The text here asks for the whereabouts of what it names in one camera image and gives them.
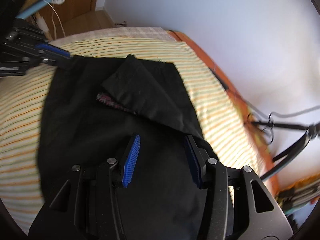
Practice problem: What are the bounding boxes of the patterned cloth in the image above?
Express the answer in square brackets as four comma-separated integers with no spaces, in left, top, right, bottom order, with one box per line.
[276,175,320,217]

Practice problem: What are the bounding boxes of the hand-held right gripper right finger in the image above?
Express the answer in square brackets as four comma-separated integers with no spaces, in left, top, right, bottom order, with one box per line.
[183,135,284,240]

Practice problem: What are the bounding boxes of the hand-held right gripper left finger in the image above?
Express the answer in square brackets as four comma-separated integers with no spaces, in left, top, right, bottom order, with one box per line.
[49,134,142,240]

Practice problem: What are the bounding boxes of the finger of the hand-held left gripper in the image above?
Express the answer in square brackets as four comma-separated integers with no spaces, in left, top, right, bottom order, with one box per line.
[35,43,74,60]
[25,57,73,69]

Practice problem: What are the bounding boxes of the white cable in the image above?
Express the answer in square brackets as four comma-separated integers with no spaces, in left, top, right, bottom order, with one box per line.
[51,1,67,39]

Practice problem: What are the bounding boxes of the light blue tube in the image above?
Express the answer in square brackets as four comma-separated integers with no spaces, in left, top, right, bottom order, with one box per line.
[17,0,52,20]

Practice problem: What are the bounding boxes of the grey cable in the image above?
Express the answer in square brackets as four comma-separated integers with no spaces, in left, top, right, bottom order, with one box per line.
[244,99,320,118]

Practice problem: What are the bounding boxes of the orange mattress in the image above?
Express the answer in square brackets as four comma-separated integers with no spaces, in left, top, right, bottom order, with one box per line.
[167,30,280,197]

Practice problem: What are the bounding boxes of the wooden door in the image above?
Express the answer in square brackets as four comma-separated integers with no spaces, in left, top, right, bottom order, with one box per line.
[32,0,101,41]

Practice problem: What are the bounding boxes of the black tripod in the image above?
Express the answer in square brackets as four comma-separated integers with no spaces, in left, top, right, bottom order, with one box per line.
[246,114,320,181]

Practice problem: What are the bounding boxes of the striped bed sheet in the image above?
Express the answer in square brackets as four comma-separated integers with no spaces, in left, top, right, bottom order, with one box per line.
[0,27,273,233]

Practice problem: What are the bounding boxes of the black pants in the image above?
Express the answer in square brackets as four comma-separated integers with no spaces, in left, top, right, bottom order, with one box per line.
[28,54,234,240]

